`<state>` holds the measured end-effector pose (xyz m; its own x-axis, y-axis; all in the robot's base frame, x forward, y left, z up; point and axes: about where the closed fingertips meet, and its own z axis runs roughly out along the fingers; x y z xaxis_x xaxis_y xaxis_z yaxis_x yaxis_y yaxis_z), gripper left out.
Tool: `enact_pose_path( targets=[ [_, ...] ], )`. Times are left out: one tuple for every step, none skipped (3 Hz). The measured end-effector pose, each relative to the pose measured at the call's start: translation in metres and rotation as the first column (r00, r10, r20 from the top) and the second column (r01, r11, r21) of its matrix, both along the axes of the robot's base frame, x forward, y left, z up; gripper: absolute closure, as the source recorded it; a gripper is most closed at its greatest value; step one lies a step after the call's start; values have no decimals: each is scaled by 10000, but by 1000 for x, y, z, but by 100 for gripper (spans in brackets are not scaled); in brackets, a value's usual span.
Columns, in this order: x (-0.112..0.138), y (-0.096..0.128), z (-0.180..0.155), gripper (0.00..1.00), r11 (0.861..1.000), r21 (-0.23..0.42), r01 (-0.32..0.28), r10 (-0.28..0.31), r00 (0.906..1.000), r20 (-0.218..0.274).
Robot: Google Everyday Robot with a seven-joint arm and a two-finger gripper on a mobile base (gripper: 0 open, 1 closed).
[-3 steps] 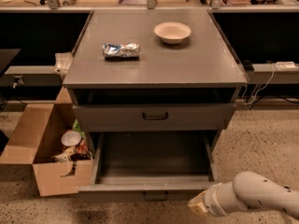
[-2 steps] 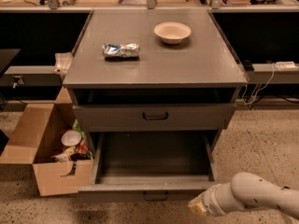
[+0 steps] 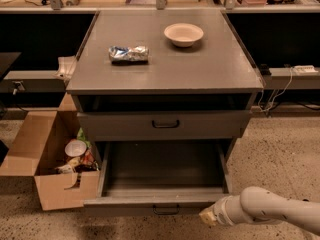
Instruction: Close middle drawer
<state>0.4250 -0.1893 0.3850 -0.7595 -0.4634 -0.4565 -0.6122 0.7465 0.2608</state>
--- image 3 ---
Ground grey drawer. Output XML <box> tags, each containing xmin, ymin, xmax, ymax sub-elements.
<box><xmin>84</xmin><ymin>140</ymin><xmax>231</xmax><ymax>217</ymax></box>
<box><xmin>77</xmin><ymin>110</ymin><xmax>251</xmax><ymax>142</ymax></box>

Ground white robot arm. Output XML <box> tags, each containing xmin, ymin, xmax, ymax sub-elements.
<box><xmin>199</xmin><ymin>187</ymin><xmax>320</xmax><ymax>235</ymax></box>

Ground grey top drawer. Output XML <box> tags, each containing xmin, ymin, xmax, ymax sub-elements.
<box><xmin>77</xmin><ymin>110</ymin><xmax>251</xmax><ymax>142</ymax></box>

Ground grey drawer cabinet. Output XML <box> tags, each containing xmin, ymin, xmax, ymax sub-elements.
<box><xmin>65</xmin><ymin>9</ymin><xmax>265</xmax><ymax>143</ymax></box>

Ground colourful snack packages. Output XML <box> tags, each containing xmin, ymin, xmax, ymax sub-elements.
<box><xmin>55</xmin><ymin>128</ymin><xmax>99</xmax><ymax>174</ymax></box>

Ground white cup in box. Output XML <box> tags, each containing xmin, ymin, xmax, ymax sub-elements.
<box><xmin>65</xmin><ymin>140</ymin><xmax>87</xmax><ymax>157</ymax></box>

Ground white power strip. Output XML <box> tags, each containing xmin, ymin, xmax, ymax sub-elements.
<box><xmin>293</xmin><ymin>65</ymin><xmax>318</xmax><ymax>75</ymax></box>

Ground crumpled silver chip bag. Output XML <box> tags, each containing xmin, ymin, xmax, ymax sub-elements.
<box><xmin>108</xmin><ymin>46</ymin><xmax>149</xmax><ymax>63</ymax></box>

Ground white paper bowl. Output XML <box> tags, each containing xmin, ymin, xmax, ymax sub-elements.
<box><xmin>164</xmin><ymin>23</ymin><xmax>204</xmax><ymax>48</ymax></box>

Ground brown cardboard box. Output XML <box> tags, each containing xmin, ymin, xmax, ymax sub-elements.
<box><xmin>0</xmin><ymin>95</ymin><xmax>99</xmax><ymax>211</ymax></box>

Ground crumpled paper on ledge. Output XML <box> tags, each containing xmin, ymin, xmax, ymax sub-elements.
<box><xmin>54</xmin><ymin>56</ymin><xmax>77</xmax><ymax>81</ymax></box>

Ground white cable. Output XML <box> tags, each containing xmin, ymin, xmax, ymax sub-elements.
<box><xmin>256</xmin><ymin>67</ymin><xmax>294</xmax><ymax>113</ymax></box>

